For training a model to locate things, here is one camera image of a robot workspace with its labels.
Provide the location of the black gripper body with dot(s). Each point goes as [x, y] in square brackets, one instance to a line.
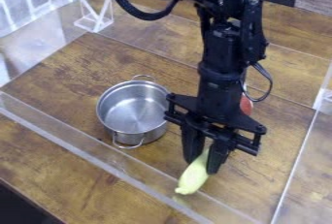
[240, 128]

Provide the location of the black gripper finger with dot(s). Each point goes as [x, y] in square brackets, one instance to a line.
[193, 142]
[219, 154]

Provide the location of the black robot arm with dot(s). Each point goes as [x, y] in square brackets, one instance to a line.
[211, 115]

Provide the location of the red toy mushroom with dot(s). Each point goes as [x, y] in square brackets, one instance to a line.
[246, 105]

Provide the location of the small steel pot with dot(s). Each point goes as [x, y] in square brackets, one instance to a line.
[132, 109]

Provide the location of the clear acrylic bracket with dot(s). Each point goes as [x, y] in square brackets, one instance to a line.
[94, 22]

